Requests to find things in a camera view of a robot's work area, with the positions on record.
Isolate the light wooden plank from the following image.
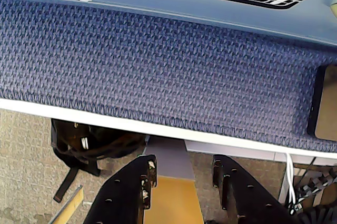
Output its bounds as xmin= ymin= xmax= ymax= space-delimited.
xmin=49 ymin=185 xmax=84 ymax=224

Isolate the yellow wooden board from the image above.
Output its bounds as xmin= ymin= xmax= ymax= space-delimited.
xmin=143 ymin=176 xmax=203 ymax=224

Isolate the black backpack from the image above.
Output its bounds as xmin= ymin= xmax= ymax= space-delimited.
xmin=50 ymin=118 xmax=147 ymax=202

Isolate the black smartphone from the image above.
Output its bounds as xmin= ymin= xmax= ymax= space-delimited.
xmin=306 ymin=63 xmax=337 ymax=141

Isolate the black cable bundle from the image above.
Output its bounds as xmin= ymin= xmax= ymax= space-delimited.
xmin=286 ymin=157 xmax=337 ymax=224

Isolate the white cable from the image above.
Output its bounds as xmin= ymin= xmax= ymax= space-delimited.
xmin=284 ymin=152 xmax=298 ymax=216

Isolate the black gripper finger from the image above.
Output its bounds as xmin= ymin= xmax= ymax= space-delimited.
xmin=84 ymin=154 xmax=158 ymax=224
xmin=205 ymin=154 xmax=303 ymax=224

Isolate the gray cabinet panel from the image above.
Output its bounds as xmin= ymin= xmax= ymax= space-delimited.
xmin=145 ymin=136 xmax=196 ymax=181

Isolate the blue woven placemat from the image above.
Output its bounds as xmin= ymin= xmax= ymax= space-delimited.
xmin=0 ymin=0 xmax=337 ymax=153

